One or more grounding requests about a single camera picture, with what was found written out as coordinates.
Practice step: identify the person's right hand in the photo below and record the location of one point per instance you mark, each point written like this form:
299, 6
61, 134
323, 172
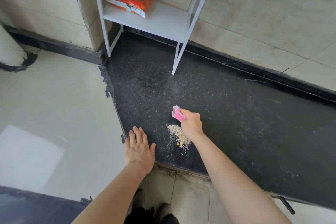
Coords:
193, 125

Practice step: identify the person's left hand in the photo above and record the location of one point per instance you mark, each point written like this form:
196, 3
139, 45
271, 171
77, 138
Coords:
139, 153

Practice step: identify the pile of crumbs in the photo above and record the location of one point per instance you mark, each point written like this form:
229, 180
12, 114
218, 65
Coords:
178, 134

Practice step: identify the pink cloth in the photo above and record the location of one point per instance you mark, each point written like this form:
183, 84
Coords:
178, 115

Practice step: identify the white metal shelf rack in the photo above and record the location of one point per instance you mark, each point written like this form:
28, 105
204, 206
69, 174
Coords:
162, 19

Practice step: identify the person's right forearm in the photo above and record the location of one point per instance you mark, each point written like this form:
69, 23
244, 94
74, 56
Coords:
236, 184

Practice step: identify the person's left forearm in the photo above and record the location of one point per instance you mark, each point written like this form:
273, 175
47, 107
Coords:
113, 197

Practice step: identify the person's grey shoe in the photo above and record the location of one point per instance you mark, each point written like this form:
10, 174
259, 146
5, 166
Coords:
162, 209
139, 199

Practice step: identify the black speckled countertop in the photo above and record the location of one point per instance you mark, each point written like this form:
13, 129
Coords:
262, 139

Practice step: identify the white drain pipe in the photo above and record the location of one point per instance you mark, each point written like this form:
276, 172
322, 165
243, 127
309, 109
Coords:
10, 50

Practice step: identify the black metal bracket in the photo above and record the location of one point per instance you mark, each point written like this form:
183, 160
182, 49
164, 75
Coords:
286, 204

